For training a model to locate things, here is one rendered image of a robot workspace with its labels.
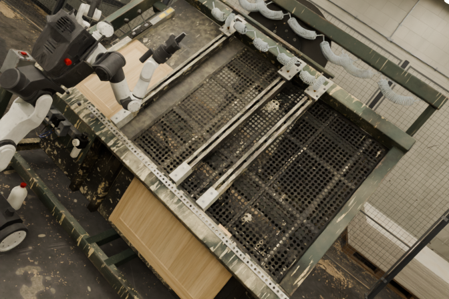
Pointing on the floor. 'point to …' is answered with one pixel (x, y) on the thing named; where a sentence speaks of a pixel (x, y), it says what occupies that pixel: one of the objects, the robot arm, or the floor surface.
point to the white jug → (17, 196)
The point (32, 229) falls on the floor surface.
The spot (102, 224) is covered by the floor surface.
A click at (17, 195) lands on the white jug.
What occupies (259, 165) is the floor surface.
